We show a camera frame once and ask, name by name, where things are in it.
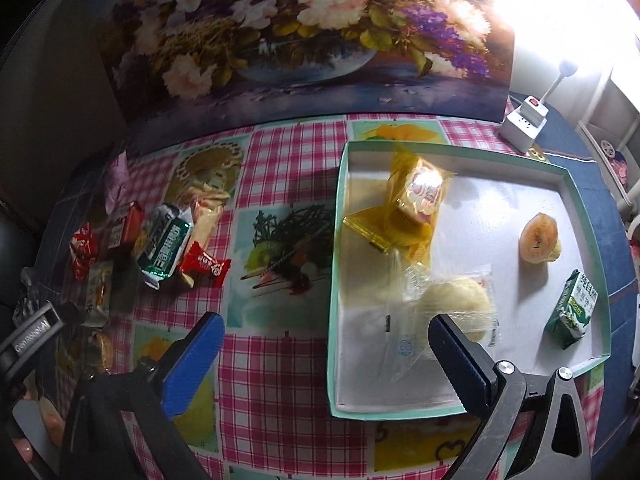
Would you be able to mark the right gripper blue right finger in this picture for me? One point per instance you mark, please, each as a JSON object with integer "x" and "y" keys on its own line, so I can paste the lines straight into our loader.
{"x": 468, "y": 367}

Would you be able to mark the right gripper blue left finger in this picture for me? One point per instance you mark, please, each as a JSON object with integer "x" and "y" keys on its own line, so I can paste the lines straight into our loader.
{"x": 187, "y": 361}

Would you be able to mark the tan Daliyuan roll cake pack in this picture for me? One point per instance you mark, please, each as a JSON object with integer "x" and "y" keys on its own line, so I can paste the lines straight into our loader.
{"x": 206, "y": 215}

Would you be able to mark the white persimmon snack pack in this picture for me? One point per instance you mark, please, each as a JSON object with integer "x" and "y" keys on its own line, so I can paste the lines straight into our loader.
{"x": 98, "y": 295}

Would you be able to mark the red wrapped candy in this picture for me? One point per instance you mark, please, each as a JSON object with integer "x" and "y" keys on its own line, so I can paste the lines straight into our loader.
{"x": 197, "y": 262}

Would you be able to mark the clear wrapped round bun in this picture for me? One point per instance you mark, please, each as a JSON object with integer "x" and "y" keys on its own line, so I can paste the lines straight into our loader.
{"x": 418, "y": 295}

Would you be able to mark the green white biscuit pack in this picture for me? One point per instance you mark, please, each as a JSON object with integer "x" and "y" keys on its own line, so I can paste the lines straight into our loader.
{"x": 571, "y": 315}

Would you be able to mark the red snack packet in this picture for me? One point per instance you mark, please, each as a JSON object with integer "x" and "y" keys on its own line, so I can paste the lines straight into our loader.
{"x": 84, "y": 251}

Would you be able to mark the teal rimmed white tray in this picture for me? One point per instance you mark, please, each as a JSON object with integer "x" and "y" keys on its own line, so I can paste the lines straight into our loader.
{"x": 514, "y": 261}

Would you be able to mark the pink checkered fruit tablecloth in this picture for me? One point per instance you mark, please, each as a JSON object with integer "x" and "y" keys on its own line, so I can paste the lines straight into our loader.
{"x": 263, "y": 411}

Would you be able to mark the red brown snack box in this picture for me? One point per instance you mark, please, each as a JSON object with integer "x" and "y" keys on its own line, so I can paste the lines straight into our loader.
{"x": 125, "y": 225}

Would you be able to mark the yellow wrapped cake snack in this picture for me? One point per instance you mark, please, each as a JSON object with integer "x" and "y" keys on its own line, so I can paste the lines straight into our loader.
{"x": 406, "y": 220}

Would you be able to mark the pink snack packet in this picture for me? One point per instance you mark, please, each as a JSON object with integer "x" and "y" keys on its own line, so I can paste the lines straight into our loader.
{"x": 115, "y": 182}

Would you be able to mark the white power strip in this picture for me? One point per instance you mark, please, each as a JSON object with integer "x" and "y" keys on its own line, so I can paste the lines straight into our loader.
{"x": 521, "y": 127}

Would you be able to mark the white shelf rack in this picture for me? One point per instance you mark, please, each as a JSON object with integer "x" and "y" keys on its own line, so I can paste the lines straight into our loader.
{"x": 610, "y": 128}

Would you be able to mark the white usb lamp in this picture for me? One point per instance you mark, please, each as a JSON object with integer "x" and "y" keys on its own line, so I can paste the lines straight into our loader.
{"x": 566, "y": 69}

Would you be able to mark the floral still life painting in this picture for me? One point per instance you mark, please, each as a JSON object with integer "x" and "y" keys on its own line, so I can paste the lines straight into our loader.
{"x": 234, "y": 63}

